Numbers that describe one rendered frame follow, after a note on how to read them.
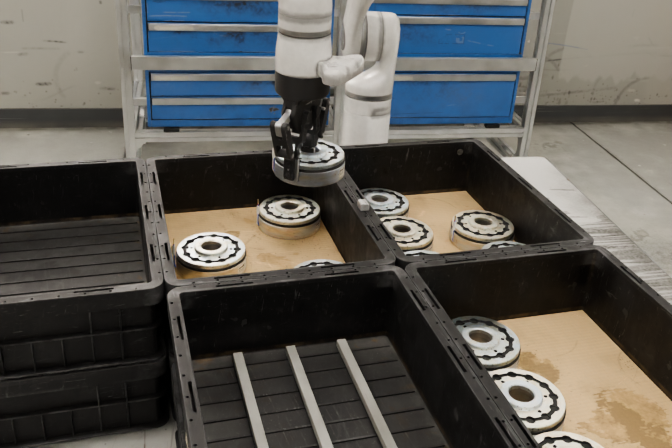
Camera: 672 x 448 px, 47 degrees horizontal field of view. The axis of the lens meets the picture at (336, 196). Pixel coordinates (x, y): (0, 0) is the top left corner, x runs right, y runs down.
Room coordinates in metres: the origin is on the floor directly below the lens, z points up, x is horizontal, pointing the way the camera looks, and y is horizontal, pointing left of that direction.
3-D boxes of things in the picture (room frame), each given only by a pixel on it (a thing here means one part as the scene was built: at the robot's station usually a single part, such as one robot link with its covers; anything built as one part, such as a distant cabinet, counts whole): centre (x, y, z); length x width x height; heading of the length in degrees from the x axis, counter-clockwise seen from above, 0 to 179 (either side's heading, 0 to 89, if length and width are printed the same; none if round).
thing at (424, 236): (1.08, -0.11, 0.86); 0.10 x 0.10 x 0.01
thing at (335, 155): (1.03, 0.04, 1.00); 0.10 x 0.10 x 0.01
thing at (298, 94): (1.00, 0.05, 1.10); 0.08 x 0.08 x 0.09
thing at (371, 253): (1.01, 0.11, 0.87); 0.40 x 0.30 x 0.11; 18
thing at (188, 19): (2.89, 0.40, 0.60); 0.72 x 0.03 x 0.56; 102
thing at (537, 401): (0.70, -0.23, 0.86); 0.05 x 0.05 x 0.01
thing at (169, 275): (1.01, 0.11, 0.92); 0.40 x 0.30 x 0.02; 18
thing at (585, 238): (1.10, -0.17, 0.92); 0.40 x 0.30 x 0.02; 18
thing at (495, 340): (0.80, -0.19, 0.86); 0.05 x 0.05 x 0.01
